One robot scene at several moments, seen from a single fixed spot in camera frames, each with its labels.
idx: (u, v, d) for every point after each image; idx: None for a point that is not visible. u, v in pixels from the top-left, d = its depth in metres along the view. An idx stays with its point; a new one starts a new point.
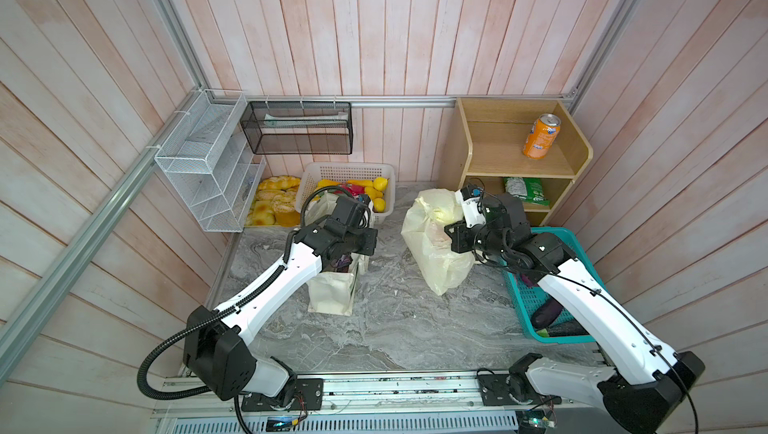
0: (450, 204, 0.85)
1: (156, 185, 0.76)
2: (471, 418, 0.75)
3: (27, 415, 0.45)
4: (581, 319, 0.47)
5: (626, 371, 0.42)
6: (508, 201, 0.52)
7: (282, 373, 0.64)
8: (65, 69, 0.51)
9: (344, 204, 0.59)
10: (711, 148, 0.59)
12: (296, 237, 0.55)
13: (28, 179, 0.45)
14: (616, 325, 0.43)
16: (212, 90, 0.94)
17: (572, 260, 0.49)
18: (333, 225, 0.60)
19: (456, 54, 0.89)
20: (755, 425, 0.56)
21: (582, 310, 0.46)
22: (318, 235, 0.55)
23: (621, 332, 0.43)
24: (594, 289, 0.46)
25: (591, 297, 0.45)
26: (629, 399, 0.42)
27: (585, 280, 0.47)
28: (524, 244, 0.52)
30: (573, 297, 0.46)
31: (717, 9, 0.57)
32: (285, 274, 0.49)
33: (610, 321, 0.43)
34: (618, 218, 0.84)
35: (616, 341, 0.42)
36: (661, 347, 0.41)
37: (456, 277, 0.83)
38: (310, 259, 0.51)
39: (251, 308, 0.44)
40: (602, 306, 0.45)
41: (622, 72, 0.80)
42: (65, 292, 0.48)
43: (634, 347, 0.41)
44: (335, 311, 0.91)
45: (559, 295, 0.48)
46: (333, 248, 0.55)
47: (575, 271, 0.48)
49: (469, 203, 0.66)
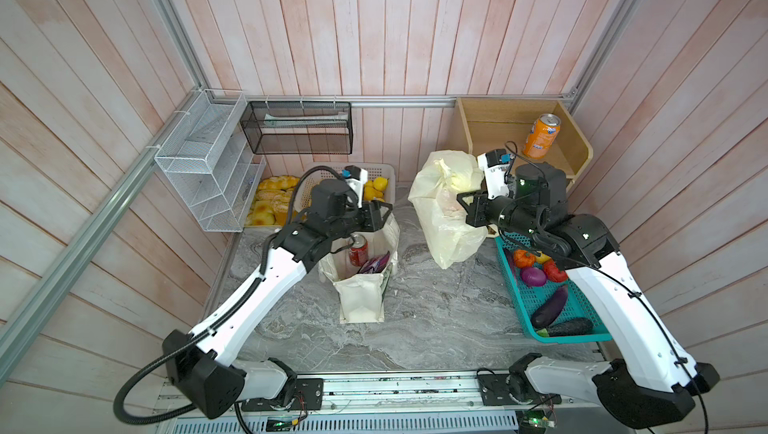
0: (467, 170, 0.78)
1: (156, 185, 0.76)
2: (471, 418, 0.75)
3: (27, 416, 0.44)
4: (605, 317, 0.43)
5: (634, 373, 0.41)
6: (550, 175, 0.43)
7: (280, 373, 0.64)
8: (65, 69, 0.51)
9: (320, 196, 0.51)
10: (711, 148, 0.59)
12: (275, 242, 0.50)
13: (27, 179, 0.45)
14: (646, 331, 0.39)
16: (212, 90, 0.94)
17: (615, 253, 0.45)
18: (313, 221, 0.54)
19: (456, 54, 0.89)
20: (755, 425, 0.56)
21: (611, 309, 0.41)
22: (299, 236, 0.51)
23: (651, 341, 0.39)
24: (633, 291, 0.41)
25: (627, 300, 0.40)
26: (633, 397, 0.41)
27: (624, 279, 0.41)
28: (561, 227, 0.44)
30: (607, 295, 0.41)
31: (717, 9, 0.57)
32: (263, 287, 0.45)
33: (641, 327, 0.40)
34: (618, 218, 0.84)
35: (642, 348, 0.39)
36: (685, 359, 0.39)
37: (464, 250, 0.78)
38: (289, 266, 0.47)
39: (228, 328, 0.42)
40: (638, 310, 0.40)
41: (622, 72, 0.80)
42: (65, 292, 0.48)
43: (661, 357, 0.39)
44: (368, 317, 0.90)
45: (588, 288, 0.43)
46: (317, 249, 0.51)
47: (617, 267, 0.42)
49: (493, 170, 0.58)
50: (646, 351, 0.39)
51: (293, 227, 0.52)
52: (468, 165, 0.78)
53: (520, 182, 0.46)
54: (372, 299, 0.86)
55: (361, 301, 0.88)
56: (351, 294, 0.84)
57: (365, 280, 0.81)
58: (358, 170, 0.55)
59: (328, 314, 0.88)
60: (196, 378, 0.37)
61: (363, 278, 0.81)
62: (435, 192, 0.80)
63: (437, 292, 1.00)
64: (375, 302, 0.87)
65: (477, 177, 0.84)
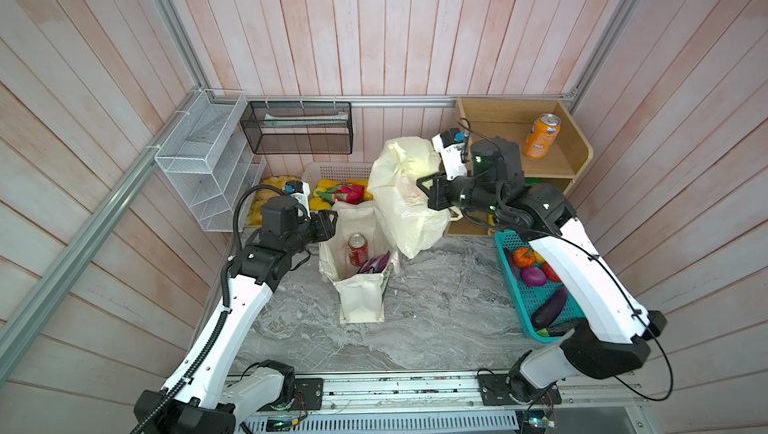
0: (425, 155, 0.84)
1: (156, 185, 0.76)
2: (471, 418, 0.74)
3: (27, 415, 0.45)
4: (564, 281, 0.44)
5: (596, 329, 0.43)
6: (505, 147, 0.43)
7: (275, 374, 0.64)
8: (64, 69, 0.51)
9: (269, 214, 0.51)
10: (711, 148, 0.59)
12: (232, 270, 0.49)
13: (27, 179, 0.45)
14: (609, 293, 0.41)
16: (212, 90, 0.94)
17: (574, 220, 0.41)
18: (267, 240, 0.54)
19: (456, 54, 0.89)
20: (754, 425, 0.56)
21: (573, 277, 0.42)
22: (255, 258, 0.50)
23: (612, 301, 0.41)
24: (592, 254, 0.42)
25: (589, 266, 0.41)
26: (594, 351, 0.43)
27: (582, 242, 0.42)
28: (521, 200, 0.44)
30: (569, 264, 0.42)
31: (717, 10, 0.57)
32: (230, 320, 0.44)
33: (605, 291, 0.41)
34: (618, 218, 0.84)
35: (602, 308, 0.41)
36: (640, 310, 0.42)
37: (430, 236, 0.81)
38: (252, 290, 0.46)
39: (204, 371, 0.40)
40: (598, 273, 0.42)
41: (622, 72, 0.80)
42: (66, 291, 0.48)
43: (620, 314, 0.41)
44: (368, 317, 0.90)
45: (549, 256, 0.43)
46: (279, 266, 0.51)
47: (575, 231, 0.43)
49: (449, 150, 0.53)
50: (608, 311, 0.41)
51: (247, 251, 0.51)
52: (424, 150, 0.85)
53: (475, 160, 0.45)
54: (372, 299, 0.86)
55: (361, 301, 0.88)
56: (352, 294, 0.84)
57: (365, 281, 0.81)
58: (299, 183, 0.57)
59: (328, 314, 0.88)
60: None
61: (363, 278, 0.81)
62: (394, 180, 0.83)
63: (437, 293, 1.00)
64: (375, 302, 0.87)
65: (433, 162, 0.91)
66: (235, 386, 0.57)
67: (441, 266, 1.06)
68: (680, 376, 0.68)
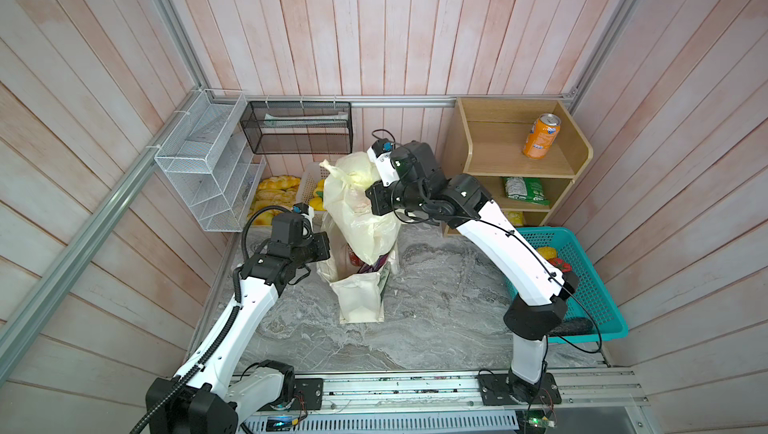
0: (366, 166, 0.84)
1: (156, 185, 0.76)
2: (471, 418, 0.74)
3: (27, 415, 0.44)
4: (492, 257, 0.49)
5: (523, 294, 0.49)
6: (416, 149, 0.47)
7: (275, 374, 0.64)
8: (64, 69, 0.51)
9: (279, 225, 0.58)
10: (711, 148, 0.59)
12: (243, 272, 0.53)
13: (28, 179, 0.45)
14: (528, 262, 0.46)
16: (212, 90, 0.94)
17: (489, 203, 0.48)
18: (276, 249, 0.59)
19: (456, 53, 0.89)
20: (755, 425, 0.56)
21: (497, 252, 0.47)
22: (265, 263, 0.54)
23: (529, 268, 0.46)
24: (508, 230, 0.47)
25: (507, 241, 0.46)
26: (528, 316, 0.48)
27: (501, 222, 0.47)
28: (443, 192, 0.47)
30: (490, 240, 0.46)
31: (717, 10, 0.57)
32: (242, 313, 0.47)
33: (523, 260, 0.46)
34: (618, 218, 0.84)
35: (524, 276, 0.46)
36: (555, 273, 0.47)
37: (385, 242, 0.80)
38: (262, 289, 0.50)
39: (216, 359, 0.42)
40: (515, 246, 0.47)
41: (622, 72, 0.80)
42: (65, 292, 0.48)
43: (539, 279, 0.46)
44: (368, 317, 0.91)
45: (476, 237, 0.47)
46: (285, 272, 0.55)
47: (493, 214, 0.47)
49: (382, 159, 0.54)
50: (528, 276, 0.46)
51: (258, 257, 0.55)
52: (365, 162, 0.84)
53: (395, 165, 0.49)
54: (370, 299, 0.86)
55: (359, 301, 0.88)
56: (349, 294, 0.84)
57: (362, 280, 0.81)
58: (305, 205, 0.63)
59: (328, 314, 0.88)
60: (191, 417, 0.37)
61: (360, 278, 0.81)
62: (343, 195, 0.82)
63: (437, 292, 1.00)
64: (373, 302, 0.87)
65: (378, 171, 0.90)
66: (235, 386, 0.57)
67: (441, 266, 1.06)
68: (680, 376, 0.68)
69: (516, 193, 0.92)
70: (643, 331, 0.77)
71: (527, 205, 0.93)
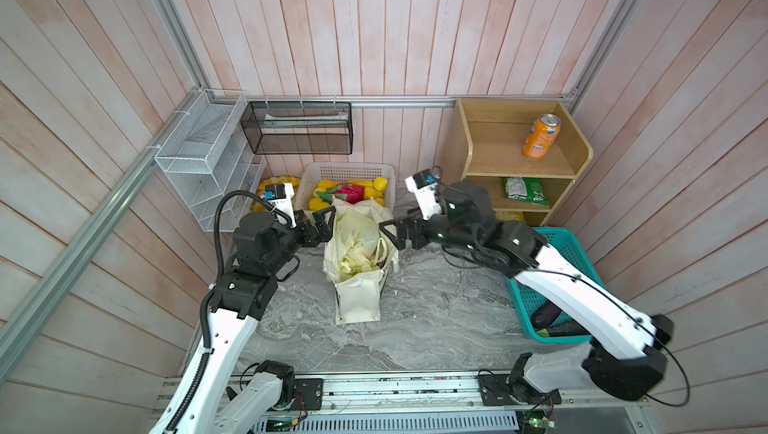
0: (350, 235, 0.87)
1: (156, 185, 0.76)
2: (472, 418, 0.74)
3: (28, 415, 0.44)
4: (562, 307, 0.45)
5: (612, 351, 0.43)
6: (474, 193, 0.46)
7: (268, 382, 0.62)
8: (65, 69, 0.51)
9: (243, 241, 0.46)
10: (711, 149, 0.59)
12: (212, 305, 0.45)
13: (28, 179, 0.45)
14: (602, 307, 0.42)
16: (212, 90, 0.94)
17: (546, 246, 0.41)
18: (248, 267, 0.50)
19: (456, 54, 0.89)
20: (756, 425, 0.55)
21: (566, 301, 0.44)
22: (237, 288, 0.47)
23: (610, 315, 0.42)
24: (575, 275, 0.44)
25: (574, 285, 0.43)
26: (619, 375, 0.42)
27: (564, 265, 0.45)
28: (498, 239, 0.46)
30: (554, 289, 0.44)
31: (718, 9, 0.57)
32: (213, 359, 0.42)
33: (596, 303, 0.42)
34: (618, 218, 0.84)
35: (604, 325, 0.42)
36: (641, 319, 0.42)
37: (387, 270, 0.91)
38: (236, 325, 0.44)
39: (188, 420, 0.38)
40: (583, 291, 0.43)
41: (622, 73, 0.80)
42: (66, 291, 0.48)
43: (622, 327, 0.41)
44: (365, 317, 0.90)
45: (535, 286, 0.46)
46: (263, 294, 0.48)
47: (552, 257, 0.45)
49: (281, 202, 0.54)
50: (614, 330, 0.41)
51: (228, 281, 0.47)
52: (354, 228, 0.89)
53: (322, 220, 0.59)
54: (372, 298, 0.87)
55: (359, 301, 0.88)
56: (351, 294, 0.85)
57: (365, 279, 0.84)
58: (281, 186, 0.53)
59: (328, 314, 0.88)
60: None
61: (363, 277, 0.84)
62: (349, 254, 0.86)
63: (437, 293, 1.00)
64: (374, 301, 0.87)
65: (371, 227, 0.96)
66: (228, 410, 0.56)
67: (441, 266, 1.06)
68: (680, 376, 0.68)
69: (516, 193, 0.92)
70: None
71: (527, 205, 0.93)
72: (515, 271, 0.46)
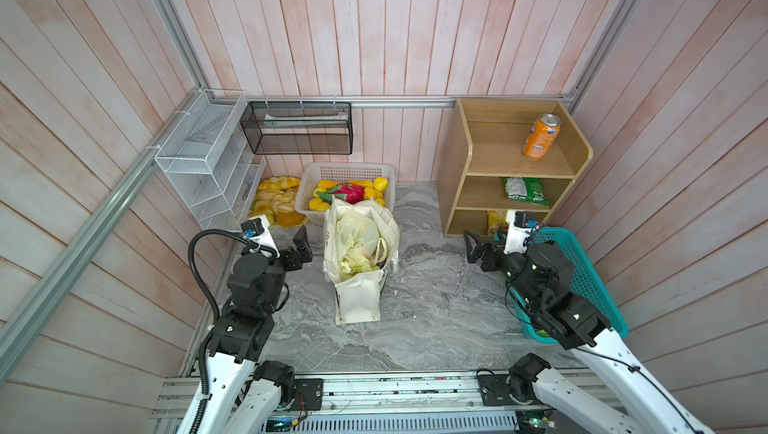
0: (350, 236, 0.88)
1: (156, 185, 0.76)
2: (472, 418, 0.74)
3: (28, 415, 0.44)
4: (620, 395, 0.46)
5: None
6: (561, 267, 0.48)
7: (265, 393, 0.61)
8: (65, 69, 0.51)
9: (238, 288, 0.47)
10: (710, 149, 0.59)
12: (211, 348, 0.47)
13: (27, 179, 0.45)
14: (655, 405, 0.42)
16: (212, 90, 0.94)
17: (606, 330, 0.48)
18: (243, 310, 0.52)
19: (456, 54, 0.89)
20: (756, 425, 0.55)
21: (621, 388, 0.45)
22: (235, 332, 0.48)
23: (663, 414, 0.42)
24: (632, 364, 0.45)
25: (630, 374, 0.44)
26: None
27: (622, 353, 0.46)
28: (562, 311, 0.50)
30: (609, 371, 0.46)
31: (717, 9, 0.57)
32: (211, 404, 0.43)
33: (648, 397, 0.43)
34: (618, 218, 0.84)
35: (657, 424, 0.42)
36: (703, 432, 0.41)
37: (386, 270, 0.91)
38: (231, 370, 0.45)
39: None
40: (638, 382, 0.44)
41: (622, 73, 0.80)
42: (66, 291, 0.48)
43: (676, 430, 0.41)
44: (365, 317, 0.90)
45: (595, 365, 0.47)
46: (259, 336, 0.49)
47: (610, 342, 0.47)
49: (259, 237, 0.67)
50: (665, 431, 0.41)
51: (226, 324, 0.49)
52: (354, 228, 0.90)
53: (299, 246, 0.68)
54: (371, 298, 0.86)
55: (359, 301, 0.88)
56: (351, 294, 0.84)
57: (365, 279, 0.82)
58: (257, 222, 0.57)
59: (328, 314, 0.88)
60: None
61: (363, 277, 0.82)
62: (349, 254, 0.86)
63: (437, 293, 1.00)
64: (374, 301, 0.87)
65: (371, 226, 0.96)
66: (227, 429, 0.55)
67: (441, 266, 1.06)
68: (680, 376, 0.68)
69: (516, 193, 0.92)
70: (643, 331, 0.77)
71: (527, 205, 0.93)
72: (575, 339, 0.48)
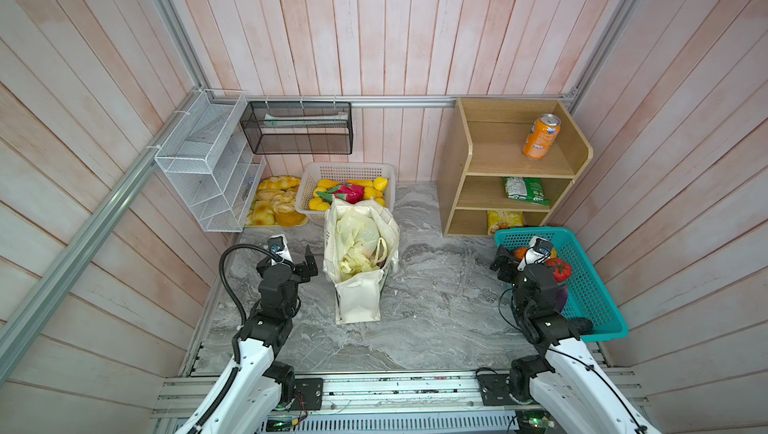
0: (350, 236, 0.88)
1: (156, 185, 0.76)
2: (471, 418, 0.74)
3: (27, 415, 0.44)
4: (582, 398, 0.51)
5: None
6: (545, 282, 0.59)
7: (265, 390, 0.61)
8: (65, 69, 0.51)
9: (267, 292, 0.57)
10: (711, 149, 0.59)
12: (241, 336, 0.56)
13: (27, 179, 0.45)
14: (603, 398, 0.48)
16: (212, 90, 0.94)
17: (572, 339, 0.57)
18: (270, 312, 0.61)
19: (456, 54, 0.89)
20: (755, 425, 0.56)
21: (579, 386, 0.52)
22: (263, 326, 0.58)
23: (608, 404, 0.47)
24: (588, 363, 0.53)
25: (585, 371, 0.52)
26: None
27: (582, 355, 0.54)
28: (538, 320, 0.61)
30: (570, 369, 0.53)
31: (718, 9, 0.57)
32: (240, 373, 0.50)
33: (597, 390, 0.49)
34: (618, 218, 0.84)
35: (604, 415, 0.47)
36: (644, 427, 0.44)
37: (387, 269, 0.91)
38: (260, 350, 0.54)
39: (213, 422, 0.44)
40: (590, 377, 0.51)
41: (622, 73, 0.80)
42: (66, 292, 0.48)
43: (618, 420, 0.45)
44: (365, 317, 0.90)
45: (562, 367, 0.55)
46: (281, 334, 0.58)
47: (574, 347, 0.55)
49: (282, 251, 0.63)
50: (606, 411, 0.47)
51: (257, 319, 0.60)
52: (354, 227, 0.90)
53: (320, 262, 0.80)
54: (372, 298, 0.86)
55: (359, 301, 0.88)
56: (351, 294, 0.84)
57: (365, 279, 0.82)
58: (282, 240, 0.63)
59: (328, 314, 0.88)
60: None
61: (363, 277, 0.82)
62: (349, 254, 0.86)
63: (437, 292, 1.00)
64: (374, 301, 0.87)
65: (371, 226, 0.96)
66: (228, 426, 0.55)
67: (441, 266, 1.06)
68: (680, 376, 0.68)
69: (516, 193, 0.92)
70: (643, 331, 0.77)
71: (527, 205, 0.93)
72: (544, 345, 0.58)
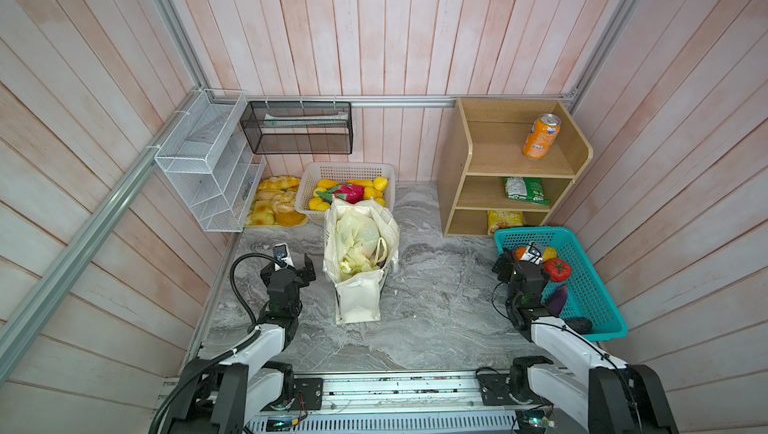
0: (350, 236, 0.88)
1: (156, 185, 0.76)
2: (471, 418, 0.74)
3: (27, 415, 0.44)
4: (560, 358, 0.56)
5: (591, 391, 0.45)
6: (530, 273, 0.67)
7: (271, 372, 0.64)
8: (65, 69, 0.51)
9: (275, 294, 0.65)
10: (711, 148, 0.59)
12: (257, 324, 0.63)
13: (28, 179, 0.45)
14: (576, 345, 0.53)
16: (212, 90, 0.94)
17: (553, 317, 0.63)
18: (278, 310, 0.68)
19: (456, 54, 0.89)
20: (755, 425, 0.56)
21: (557, 346, 0.57)
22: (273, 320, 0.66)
23: (580, 347, 0.52)
24: (561, 325, 0.60)
25: (561, 331, 0.58)
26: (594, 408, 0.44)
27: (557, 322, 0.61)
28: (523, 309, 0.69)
30: (548, 334, 0.59)
31: (718, 8, 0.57)
32: (262, 333, 0.59)
33: (571, 341, 0.54)
34: (618, 218, 0.84)
35: (577, 357, 0.51)
36: (609, 355, 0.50)
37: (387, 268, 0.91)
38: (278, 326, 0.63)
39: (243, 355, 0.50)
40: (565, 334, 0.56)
41: (622, 72, 0.80)
42: (65, 292, 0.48)
43: (587, 354, 0.50)
44: (365, 317, 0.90)
45: (542, 338, 0.61)
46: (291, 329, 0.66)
47: (551, 320, 0.62)
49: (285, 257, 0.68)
50: (576, 353, 0.51)
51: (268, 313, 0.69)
52: (354, 227, 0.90)
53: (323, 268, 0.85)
54: (371, 298, 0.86)
55: (359, 301, 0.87)
56: (351, 294, 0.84)
57: (365, 279, 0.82)
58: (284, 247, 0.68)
59: (328, 314, 0.88)
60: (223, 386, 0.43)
61: (363, 277, 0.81)
62: (349, 254, 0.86)
63: (437, 292, 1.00)
64: (374, 301, 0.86)
65: (371, 225, 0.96)
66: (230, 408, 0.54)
67: (441, 266, 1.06)
68: (680, 376, 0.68)
69: (516, 193, 0.92)
70: (643, 331, 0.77)
71: (527, 205, 0.93)
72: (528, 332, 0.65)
